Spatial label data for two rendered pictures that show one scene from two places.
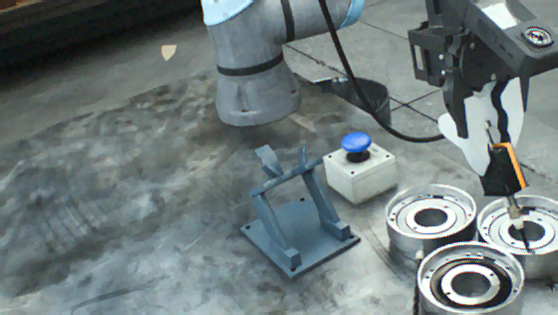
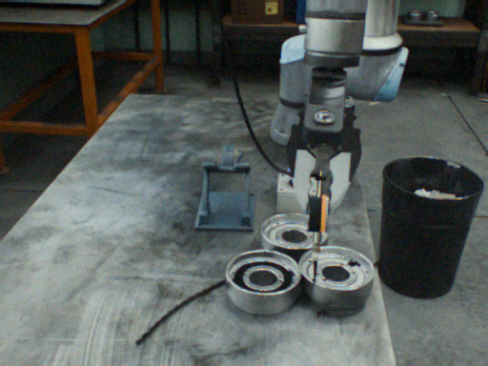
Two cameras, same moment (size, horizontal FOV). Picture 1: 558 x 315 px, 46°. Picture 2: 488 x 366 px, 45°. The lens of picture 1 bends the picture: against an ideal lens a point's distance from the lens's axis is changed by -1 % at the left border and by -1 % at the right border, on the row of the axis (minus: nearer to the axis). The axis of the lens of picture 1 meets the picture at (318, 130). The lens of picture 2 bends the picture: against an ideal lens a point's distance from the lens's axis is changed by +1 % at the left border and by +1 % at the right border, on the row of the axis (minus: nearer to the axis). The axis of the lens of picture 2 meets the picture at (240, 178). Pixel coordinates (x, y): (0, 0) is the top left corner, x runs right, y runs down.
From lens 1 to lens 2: 0.45 m
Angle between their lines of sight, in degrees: 28
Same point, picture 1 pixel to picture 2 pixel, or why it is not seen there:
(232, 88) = (280, 112)
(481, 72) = not seen: hidden behind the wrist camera
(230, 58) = (284, 91)
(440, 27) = not seen: hidden behind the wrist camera
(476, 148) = (298, 187)
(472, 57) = not seen: hidden behind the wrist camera
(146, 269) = (139, 188)
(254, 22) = (306, 71)
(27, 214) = (121, 135)
